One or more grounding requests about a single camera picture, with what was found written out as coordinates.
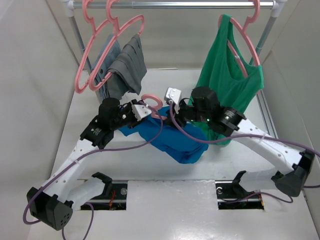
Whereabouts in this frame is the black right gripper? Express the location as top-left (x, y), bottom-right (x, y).
top-left (164, 98), bottom-right (211, 129)

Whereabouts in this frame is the blue t shirt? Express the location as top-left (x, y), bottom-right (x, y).
top-left (119, 116), bottom-right (209, 164)

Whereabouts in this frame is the green tank top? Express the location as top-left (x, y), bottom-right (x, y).
top-left (187, 13), bottom-right (265, 147)

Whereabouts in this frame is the pink hanger with green shirt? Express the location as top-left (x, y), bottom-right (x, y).
top-left (203, 0), bottom-right (263, 83)

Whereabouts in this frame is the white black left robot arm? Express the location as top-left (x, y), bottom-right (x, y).
top-left (25, 98), bottom-right (152, 231)

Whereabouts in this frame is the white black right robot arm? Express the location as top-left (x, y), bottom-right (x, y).
top-left (164, 86), bottom-right (317, 197)

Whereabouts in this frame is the pink hanger with grey clothes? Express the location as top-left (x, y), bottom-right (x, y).
top-left (88, 0), bottom-right (145, 91)

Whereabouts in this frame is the light blue garment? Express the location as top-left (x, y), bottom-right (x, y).
top-left (91, 33), bottom-right (122, 102)

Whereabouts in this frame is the grey pleated skirt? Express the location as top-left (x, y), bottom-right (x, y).
top-left (106, 34), bottom-right (147, 100)

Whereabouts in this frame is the metal clothes rack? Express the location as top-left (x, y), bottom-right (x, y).
top-left (61, 0), bottom-right (286, 94)

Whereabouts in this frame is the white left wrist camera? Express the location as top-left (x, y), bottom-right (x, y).
top-left (131, 104), bottom-right (152, 122)

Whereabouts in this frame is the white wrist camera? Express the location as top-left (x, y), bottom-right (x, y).
top-left (131, 104), bottom-right (152, 122)
top-left (164, 87), bottom-right (182, 114)

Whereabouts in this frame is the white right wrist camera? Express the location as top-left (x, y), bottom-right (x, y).
top-left (164, 87), bottom-right (182, 114)

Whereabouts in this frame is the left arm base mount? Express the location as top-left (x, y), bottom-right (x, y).
top-left (88, 180), bottom-right (128, 211)

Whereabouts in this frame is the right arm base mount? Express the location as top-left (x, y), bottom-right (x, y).
top-left (215, 180), bottom-right (264, 210)

